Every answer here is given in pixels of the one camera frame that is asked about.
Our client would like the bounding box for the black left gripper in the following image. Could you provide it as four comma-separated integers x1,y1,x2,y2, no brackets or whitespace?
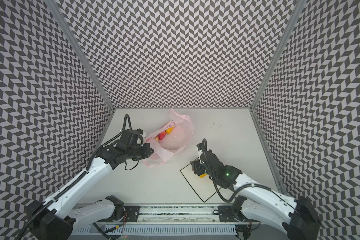
126,143,155,161

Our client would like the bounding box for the pink plastic bag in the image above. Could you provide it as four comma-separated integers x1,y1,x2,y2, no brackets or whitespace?
144,109,195,167

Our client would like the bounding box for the red fake strawberry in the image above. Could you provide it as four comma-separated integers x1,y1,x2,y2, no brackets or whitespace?
158,131,167,141

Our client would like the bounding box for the orange fake peach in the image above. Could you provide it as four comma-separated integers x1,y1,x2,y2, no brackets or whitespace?
166,127,175,134

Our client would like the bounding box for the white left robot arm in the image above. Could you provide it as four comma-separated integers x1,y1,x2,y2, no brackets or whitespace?
16,143,154,240

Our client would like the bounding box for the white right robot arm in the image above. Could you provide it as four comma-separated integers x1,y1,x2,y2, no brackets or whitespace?
191,148,321,240

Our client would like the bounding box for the white square mat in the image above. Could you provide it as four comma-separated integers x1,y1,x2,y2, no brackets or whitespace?
179,161,222,204

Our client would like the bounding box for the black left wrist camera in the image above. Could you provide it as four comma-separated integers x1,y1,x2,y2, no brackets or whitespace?
120,129,145,147

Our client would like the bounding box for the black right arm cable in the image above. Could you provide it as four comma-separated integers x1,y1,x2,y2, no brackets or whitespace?
196,138,274,204

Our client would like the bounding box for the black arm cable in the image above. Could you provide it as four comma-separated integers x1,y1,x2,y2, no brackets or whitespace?
83,113,140,172
196,138,274,204

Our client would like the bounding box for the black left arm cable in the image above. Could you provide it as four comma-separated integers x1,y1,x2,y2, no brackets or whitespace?
83,113,140,172

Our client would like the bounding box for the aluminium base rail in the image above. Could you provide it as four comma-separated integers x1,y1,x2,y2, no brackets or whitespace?
71,203,289,226

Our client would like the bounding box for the aluminium corner post left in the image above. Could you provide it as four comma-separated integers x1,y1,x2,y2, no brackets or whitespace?
44,0,115,112

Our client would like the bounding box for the aluminium corner post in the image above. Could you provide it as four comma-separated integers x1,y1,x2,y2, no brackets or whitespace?
44,0,115,112
250,0,307,113

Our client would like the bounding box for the aluminium corner post right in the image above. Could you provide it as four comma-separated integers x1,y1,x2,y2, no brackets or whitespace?
250,0,307,113

